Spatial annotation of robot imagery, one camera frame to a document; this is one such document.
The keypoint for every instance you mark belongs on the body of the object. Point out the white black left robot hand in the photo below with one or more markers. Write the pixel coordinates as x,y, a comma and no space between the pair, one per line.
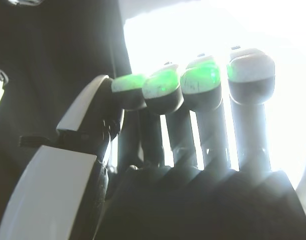
193,195

